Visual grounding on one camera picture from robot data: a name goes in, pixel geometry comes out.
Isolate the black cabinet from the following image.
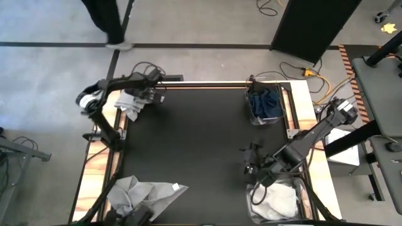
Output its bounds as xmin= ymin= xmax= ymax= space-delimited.
xmin=270 ymin=0 xmax=362 ymax=65

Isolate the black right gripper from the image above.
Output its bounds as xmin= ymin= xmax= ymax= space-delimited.
xmin=239 ymin=143 xmax=276 ymax=185

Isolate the clear plastic bin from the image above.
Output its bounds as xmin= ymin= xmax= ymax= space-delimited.
xmin=244 ymin=74 xmax=286 ymax=126
xmin=244 ymin=177 xmax=312 ymax=225

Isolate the grey desk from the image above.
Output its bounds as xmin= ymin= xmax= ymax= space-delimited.
xmin=367 ymin=135 xmax=402 ymax=216
xmin=351 ymin=55 xmax=402 ymax=138

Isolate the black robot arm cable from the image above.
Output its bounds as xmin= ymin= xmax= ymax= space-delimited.
xmin=250 ymin=181 xmax=269 ymax=207

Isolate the orange black striped strip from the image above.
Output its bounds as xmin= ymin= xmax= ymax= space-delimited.
xmin=338 ymin=45 xmax=371 ymax=125

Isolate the yellow paper scrap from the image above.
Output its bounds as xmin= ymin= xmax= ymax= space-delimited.
xmin=380 ymin=23 xmax=398 ymax=35

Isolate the yellow floor cable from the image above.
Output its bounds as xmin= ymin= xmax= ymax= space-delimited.
xmin=310 ymin=72 xmax=356 ymax=106

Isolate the white towel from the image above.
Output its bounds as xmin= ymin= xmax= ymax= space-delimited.
xmin=249 ymin=183 xmax=299 ymax=221

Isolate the black computer mouse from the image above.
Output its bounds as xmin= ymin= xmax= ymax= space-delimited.
xmin=385 ymin=141 xmax=402 ymax=153

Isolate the dark blue towel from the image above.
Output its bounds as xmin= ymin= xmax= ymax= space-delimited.
xmin=249 ymin=90 xmax=284 ymax=119

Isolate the black table mat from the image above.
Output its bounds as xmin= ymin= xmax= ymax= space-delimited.
xmin=121 ymin=87 xmax=291 ymax=225

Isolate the black caster wheel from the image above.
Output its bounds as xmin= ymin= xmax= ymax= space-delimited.
xmin=374 ymin=0 xmax=402 ymax=24

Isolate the grey desk frame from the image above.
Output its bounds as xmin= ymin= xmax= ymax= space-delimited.
xmin=0 ymin=127 xmax=52 ymax=226

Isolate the black floor cable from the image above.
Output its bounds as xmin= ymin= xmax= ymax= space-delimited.
xmin=279 ymin=58 xmax=324 ymax=82
xmin=256 ymin=0 xmax=280 ymax=17

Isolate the black pole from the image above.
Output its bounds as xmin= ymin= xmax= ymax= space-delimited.
xmin=365 ymin=30 xmax=402 ymax=67

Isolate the black beam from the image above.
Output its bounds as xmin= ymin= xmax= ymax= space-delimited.
xmin=323 ymin=120 xmax=381 ymax=158

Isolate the grey towel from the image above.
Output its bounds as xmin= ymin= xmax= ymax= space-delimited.
xmin=106 ymin=175 xmax=189 ymax=222
xmin=114 ymin=89 xmax=155 ymax=122

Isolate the pale step stool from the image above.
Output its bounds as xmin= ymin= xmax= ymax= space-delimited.
xmin=325 ymin=127 xmax=373 ymax=177

